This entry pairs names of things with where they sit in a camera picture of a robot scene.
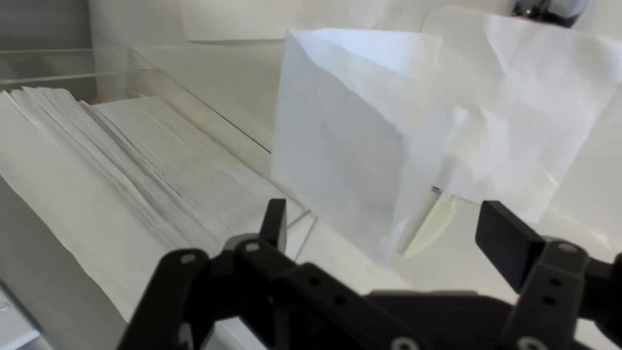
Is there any leaf patterned paper cup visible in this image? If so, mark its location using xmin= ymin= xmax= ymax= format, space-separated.
xmin=509 ymin=0 xmax=592 ymax=30

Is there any white napkin stack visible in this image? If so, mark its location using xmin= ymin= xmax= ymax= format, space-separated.
xmin=0 ymin=85 xmax=287 ymax=350

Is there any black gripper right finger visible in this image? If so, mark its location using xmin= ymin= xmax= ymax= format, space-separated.
xmin=474 ymin=201 xmax=622 ymax=350

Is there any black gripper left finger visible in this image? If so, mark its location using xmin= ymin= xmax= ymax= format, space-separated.
xmin=116 ymin=197 xmax=287 ymax=350

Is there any clear napkin dispenser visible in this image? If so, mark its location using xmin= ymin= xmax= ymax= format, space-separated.
xmin=0 ymin=42 xmax=318 ymax=350

